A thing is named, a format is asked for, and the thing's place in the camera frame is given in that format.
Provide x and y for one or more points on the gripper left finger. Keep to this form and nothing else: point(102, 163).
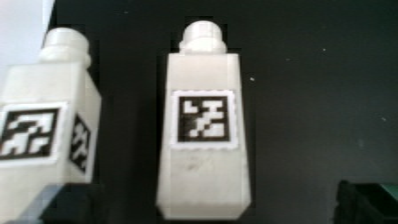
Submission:
point(77, 206)

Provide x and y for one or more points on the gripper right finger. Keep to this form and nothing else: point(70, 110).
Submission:
point(367, 203)

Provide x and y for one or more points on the white table leg with tag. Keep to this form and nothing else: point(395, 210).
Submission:
point(203, 179)

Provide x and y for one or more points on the white sheet with tags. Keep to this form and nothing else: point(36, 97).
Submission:
point(24, 25)

